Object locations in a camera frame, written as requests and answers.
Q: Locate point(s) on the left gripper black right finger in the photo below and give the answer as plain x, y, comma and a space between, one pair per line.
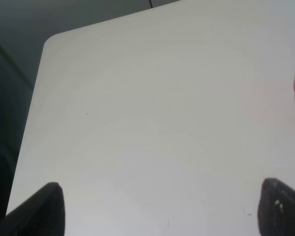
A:
276, 209

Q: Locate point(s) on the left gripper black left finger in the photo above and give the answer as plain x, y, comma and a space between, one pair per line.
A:
43, 214

